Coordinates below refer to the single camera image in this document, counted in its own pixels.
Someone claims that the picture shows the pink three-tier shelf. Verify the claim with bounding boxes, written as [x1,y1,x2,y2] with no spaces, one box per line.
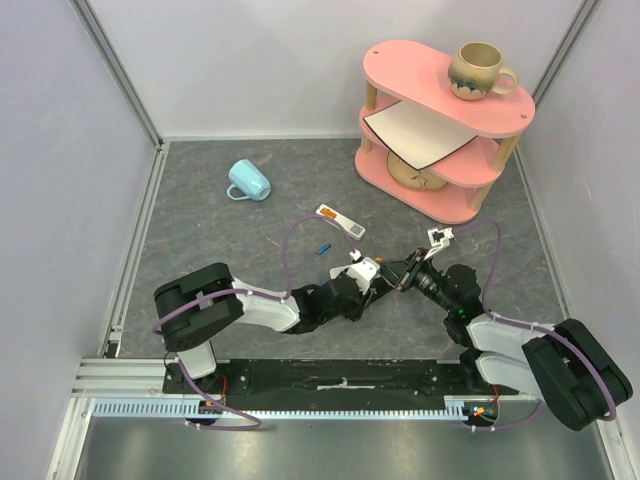
[355,40,535,225]

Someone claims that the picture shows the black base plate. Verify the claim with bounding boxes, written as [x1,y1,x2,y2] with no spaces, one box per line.
[164,357,481,414]

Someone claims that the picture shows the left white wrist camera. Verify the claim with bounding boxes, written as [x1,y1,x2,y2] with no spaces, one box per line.
[329,249,380,294]

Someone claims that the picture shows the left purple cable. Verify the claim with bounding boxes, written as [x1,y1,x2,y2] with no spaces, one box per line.
[151,213,361,430]

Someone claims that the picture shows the beige bowl on shelf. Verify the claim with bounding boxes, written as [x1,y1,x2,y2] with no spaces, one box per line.
[387,152,447,191]

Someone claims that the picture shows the white square plate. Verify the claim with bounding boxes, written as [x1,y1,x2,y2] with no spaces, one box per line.
[364,101,477,170]

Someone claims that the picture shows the light blue mug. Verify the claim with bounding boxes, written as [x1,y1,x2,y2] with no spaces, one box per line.
[226,159,271,201]

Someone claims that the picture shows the white remote orange batteries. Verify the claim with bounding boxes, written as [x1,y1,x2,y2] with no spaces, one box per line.
[315,204,366,240]

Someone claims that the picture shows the beige ceramic mug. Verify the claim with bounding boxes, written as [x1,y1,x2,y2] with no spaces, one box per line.
[447,42,519,101]

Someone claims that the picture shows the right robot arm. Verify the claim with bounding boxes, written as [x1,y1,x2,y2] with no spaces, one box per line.
[380,250,633,431]

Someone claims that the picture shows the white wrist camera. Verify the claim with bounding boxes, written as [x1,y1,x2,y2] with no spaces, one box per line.
[329,249,380,294]
[419,227,454,260]

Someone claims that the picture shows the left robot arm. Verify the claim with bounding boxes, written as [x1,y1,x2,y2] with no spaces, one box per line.
[153,257,380,393]

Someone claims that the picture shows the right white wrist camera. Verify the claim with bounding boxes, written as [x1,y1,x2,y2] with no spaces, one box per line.
[419,227,454,260]

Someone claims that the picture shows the grey cable duct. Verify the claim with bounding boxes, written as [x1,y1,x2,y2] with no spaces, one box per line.
[92,396,495,421]

